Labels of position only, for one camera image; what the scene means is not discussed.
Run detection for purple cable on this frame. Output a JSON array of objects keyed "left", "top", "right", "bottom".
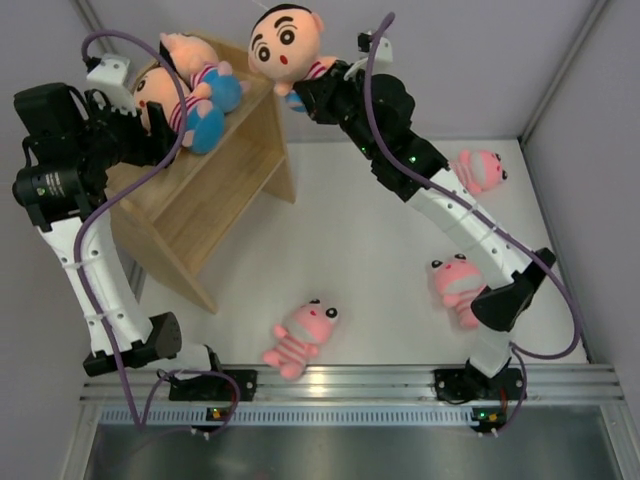
[
  {"left": 74, "top": 30, "right": 241, "bottom": 436},
  {"left": 362, "top": 12, "right": 584, "bottom": 436}
]

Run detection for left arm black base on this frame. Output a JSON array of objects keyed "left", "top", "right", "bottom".
[{"left": 169, "top": 369, "right": 258, "bottom": 402}]

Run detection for white slotted cable duct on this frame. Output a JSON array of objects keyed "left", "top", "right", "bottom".
[{"left": 97, "top": 405, "right": 481, "bottom": 427}]

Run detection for pink striped plush far right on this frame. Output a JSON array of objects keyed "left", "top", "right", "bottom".
[{"left": 449, "top": 150, "right": 508, "bottom": 195}]

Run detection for wooden two-tier shelf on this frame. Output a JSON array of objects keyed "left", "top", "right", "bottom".
[{"left": 110, "top": 34, "right": 296, "bottom": 313}]

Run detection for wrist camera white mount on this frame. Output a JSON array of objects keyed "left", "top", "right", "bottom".
[
  {"left": 357, "top": 30, "right": 394, "bottom": 66},
  {"left": 86, "top": 54, "right": 137, "bottom": 116}
]

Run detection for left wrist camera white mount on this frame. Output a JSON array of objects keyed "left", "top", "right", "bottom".
[{"left": 86, "top": 54, "right": 137, "bottom": 116}]

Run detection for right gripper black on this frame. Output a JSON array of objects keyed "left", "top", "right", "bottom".
[{"left": 293, "top": 62, "right": 378, "bottom": 163}]

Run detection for pink striped plush right middle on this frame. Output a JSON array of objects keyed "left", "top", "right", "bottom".
[{"left": 430, "top": 253, "right": 486, "bottom": 329}]

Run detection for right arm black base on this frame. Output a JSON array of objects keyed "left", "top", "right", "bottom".
[{"left": 434, "top": 364, "right": 524, "bottom": 404}]

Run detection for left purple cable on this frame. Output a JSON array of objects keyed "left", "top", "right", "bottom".
[{"left": 74, "top": 30, "right": 241, "bottom": 436}]

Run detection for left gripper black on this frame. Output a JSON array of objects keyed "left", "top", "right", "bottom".
[{"left": 72, "top": 91, "right": 181, "bottom": 172}]

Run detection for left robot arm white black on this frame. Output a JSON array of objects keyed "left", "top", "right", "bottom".
[{"left": 12, "top": 83, "right": 226, "bottom": 400}]

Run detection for aluminium mounting rail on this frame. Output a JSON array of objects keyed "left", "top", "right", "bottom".
[{"left": 79, "top": 364, "right": 625, "bottom": 402}]

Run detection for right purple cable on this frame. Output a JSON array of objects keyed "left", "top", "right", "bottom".
[{"left": 362, "top": 12, "right": 584, "bottom": 436}]

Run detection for pink striped plush front centre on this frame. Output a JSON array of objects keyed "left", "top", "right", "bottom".
[{"left": 262, "top": 299, "right": 339, "bottom": 380}]

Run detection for boy plush doll blue pants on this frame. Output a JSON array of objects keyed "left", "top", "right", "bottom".
[{"left": 130, "top": 67, "right": 226, "bottom": 156}]

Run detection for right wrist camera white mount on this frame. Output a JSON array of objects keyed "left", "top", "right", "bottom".
[{"left": 357, "top": 30, "right": 394, "bottom": 66}]

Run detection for pink striped plush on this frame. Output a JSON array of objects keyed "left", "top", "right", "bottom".
[
  {"left": 262, "top": 299, "right": 339, "bottom": 380},
  {"left": 449, "top": 150, "right": 508, "bottom": 195},
  {"left": 430, "top": 253, "right": 486, "bottom": 329}
]

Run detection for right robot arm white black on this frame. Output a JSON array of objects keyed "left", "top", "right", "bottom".
[{"left": 294, "top": 61, "right": 555, "bottom": 397}]

